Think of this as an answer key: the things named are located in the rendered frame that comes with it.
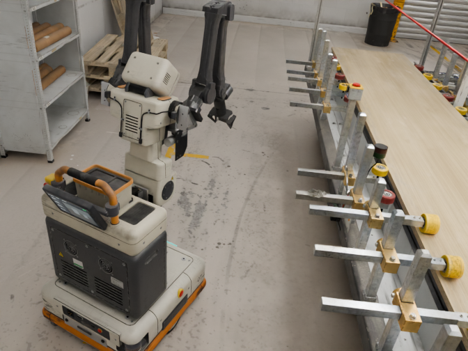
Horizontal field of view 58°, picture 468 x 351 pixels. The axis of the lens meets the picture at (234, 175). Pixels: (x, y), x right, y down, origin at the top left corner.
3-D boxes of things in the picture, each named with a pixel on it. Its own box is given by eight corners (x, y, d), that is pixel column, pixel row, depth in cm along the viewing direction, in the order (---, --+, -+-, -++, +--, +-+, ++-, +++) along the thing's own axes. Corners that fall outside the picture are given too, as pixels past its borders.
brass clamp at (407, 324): (398, 331, 129) (403, 320, 126) (388, 297, 140) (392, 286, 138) (419, 333, 129) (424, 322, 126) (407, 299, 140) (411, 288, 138)
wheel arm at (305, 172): (297, 177, 223) (298, 170, 221) (297, 173, 226) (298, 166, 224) (379, 186, 222) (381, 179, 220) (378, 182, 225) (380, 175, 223)
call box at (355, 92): (347, 100, 229) (350, 87, 225) (345, 96, 235) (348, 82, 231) (360, 102, 229) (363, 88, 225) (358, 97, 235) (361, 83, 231)
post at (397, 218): (361, 309, 171) (395, 213, 145) (360, 302, 174) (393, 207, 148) (370, 310, 171) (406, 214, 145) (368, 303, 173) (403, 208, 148)
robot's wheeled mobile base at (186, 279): (135, 376, 203) (133, 342, 190) (40, 319, 226) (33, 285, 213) (208, 287, 255) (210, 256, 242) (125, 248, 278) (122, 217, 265)
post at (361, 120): (338, 195, 232) (360, 113, 207) (338, 191, 235) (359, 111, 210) (345, 196, 232) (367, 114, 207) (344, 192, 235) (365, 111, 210)
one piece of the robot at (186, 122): (185, 131, 187) (188, 107, 182) (176, 129, 189) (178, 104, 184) (197, 127, 195) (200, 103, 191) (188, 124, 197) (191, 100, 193)
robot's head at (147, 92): (144, 111, 186) (145, 89, 182) (122, 104, 191) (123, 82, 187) (154, 108, 192) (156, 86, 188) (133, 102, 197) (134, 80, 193)
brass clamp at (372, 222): (367, 228, 171) (370, 218, 169) (361, 208, 183) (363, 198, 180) (382, 229, 171) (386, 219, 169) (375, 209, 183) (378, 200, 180)
